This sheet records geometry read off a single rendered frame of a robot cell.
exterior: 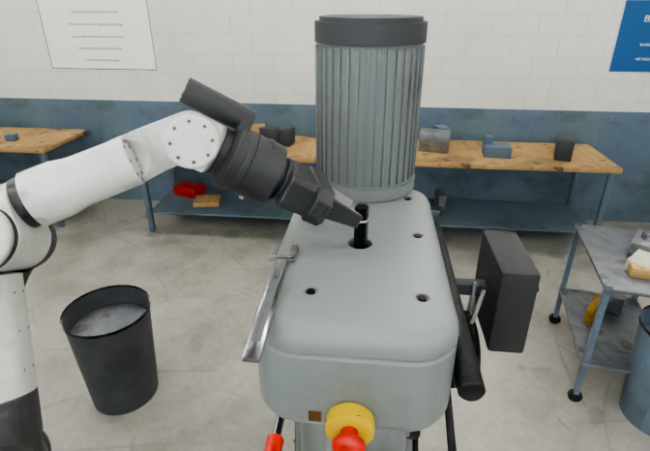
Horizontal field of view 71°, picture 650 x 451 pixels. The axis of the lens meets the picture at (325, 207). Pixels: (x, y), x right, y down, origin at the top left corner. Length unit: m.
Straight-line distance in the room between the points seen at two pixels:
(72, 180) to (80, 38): 5.16
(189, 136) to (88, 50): 5.18
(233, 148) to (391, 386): 0.35
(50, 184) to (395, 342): 0.44
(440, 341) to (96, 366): 2.52
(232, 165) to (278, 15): 4.37
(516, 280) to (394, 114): 0.44
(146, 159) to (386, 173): 0.42
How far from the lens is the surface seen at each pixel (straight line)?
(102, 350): 2.84
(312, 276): 0.64
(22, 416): 0.67
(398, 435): 0.88
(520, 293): 1.06
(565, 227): 4.95
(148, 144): 0.67
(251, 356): 0.51
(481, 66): 4.98
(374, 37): 0.78
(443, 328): 0.57
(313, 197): 0.62
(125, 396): 3.09
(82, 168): 0.62
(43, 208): 0.63
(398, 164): 0.85
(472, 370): 0.65
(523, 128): 5.21
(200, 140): 0.57
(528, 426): 3.14
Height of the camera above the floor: 2.24
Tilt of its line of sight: 25 degrees down
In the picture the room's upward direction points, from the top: straight up
